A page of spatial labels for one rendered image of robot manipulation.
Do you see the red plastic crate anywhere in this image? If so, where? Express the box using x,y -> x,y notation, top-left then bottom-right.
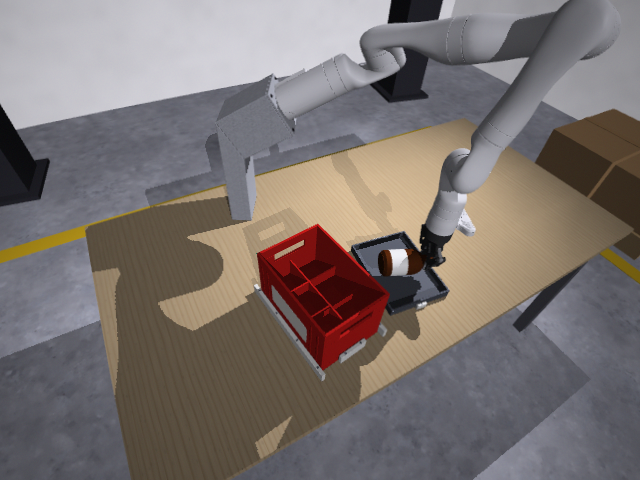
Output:
257,224 -> 390,370

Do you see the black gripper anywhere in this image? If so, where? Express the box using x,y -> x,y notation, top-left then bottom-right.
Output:
419,222 -> 453,271

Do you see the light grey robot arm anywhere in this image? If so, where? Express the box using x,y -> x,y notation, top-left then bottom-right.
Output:
274,0 -> 621,237

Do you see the brown bottle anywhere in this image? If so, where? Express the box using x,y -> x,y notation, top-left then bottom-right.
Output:
378,249 -> 426,276

